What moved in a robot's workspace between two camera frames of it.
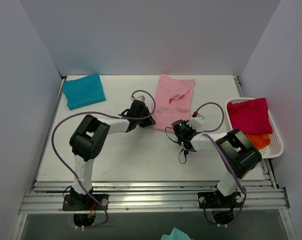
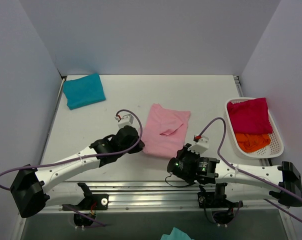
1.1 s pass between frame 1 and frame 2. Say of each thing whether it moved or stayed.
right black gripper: moved
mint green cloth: stayed
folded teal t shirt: stayed
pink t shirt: moved
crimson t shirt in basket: stayed
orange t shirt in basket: stayed
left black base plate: stayed
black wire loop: moved
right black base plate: stayed
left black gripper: moved
